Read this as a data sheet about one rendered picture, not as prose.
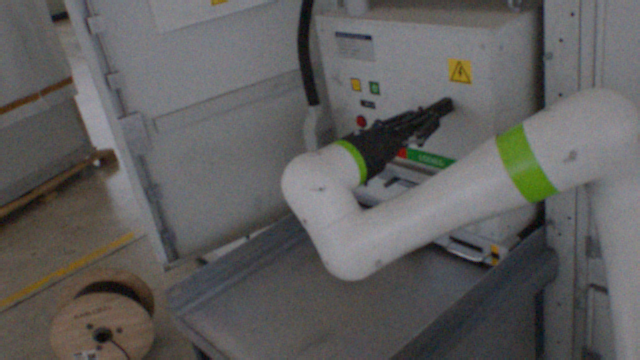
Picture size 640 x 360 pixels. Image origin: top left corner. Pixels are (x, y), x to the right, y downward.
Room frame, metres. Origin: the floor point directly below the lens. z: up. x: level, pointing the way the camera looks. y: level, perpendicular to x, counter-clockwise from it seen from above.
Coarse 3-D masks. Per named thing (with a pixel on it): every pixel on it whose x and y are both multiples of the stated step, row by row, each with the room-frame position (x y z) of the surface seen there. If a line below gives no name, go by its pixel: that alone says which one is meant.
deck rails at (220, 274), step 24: (288, 216) 1.38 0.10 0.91; (264, 240) 1.33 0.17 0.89; (288, 240) 1.37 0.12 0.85; (528, 240) 1.08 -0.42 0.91; (216, 264) 1.24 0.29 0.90; (240, 264) 1.28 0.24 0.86; (264, 264) 1.29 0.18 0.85; (504, 264) 1.03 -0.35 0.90; (528, 264) 1.08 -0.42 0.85; (168, 288) 1.17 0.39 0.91; (192, 288) 1.20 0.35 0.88; (216, 288) 1.22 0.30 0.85; (480, 288) 0.98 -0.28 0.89; (456, 312) 0.93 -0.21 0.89; (432, 336) 0.88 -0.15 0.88
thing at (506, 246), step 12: (360, 192) 1.42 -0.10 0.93; (360, 204) 1.41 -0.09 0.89; (372, 204) 1.37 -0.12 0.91; (444, 240) 1.18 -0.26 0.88; (456, 240) 1.16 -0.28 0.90; (468, 240) 1.13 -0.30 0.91; (480, 240) 1.10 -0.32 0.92; (492, 240) 1.09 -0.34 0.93; (504, 240) 1.08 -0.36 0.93; (516, 240) 1.07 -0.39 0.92; (468, 252) 1.13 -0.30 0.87; (480, 252) 1.10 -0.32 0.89; (492, 252) 1.08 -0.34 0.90; (504, 252) 1.05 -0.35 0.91
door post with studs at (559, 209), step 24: (552, 0) 1.11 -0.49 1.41; (576, 0) 1.07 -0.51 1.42; (552, 24) 1.11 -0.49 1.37; (576, 24) 1.07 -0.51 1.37; (552, 48) 1.11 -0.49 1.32; (576, 48) 1.07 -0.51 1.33; (552, 72) 1.11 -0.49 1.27; (576, 72) 1.07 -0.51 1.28; (552, 96) 1.11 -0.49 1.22; (552, 216) 1.11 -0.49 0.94; (552, 240) 1.11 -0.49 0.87
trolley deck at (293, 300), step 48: (240, 288) 1.21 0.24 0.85; (288, 288) 1.17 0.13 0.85; (336, 288) 1.13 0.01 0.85; (384, 288) 1.10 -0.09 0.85; (432, 288) 1.07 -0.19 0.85; (528, 288) 1.03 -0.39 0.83; (192, 336) 1.10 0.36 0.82; (240, 336) 1.03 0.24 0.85; (288, 336) 1.00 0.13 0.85; (336, 336) 0.97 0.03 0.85; (384, 336) 0.95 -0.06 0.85; (480, 336) 0.92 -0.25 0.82
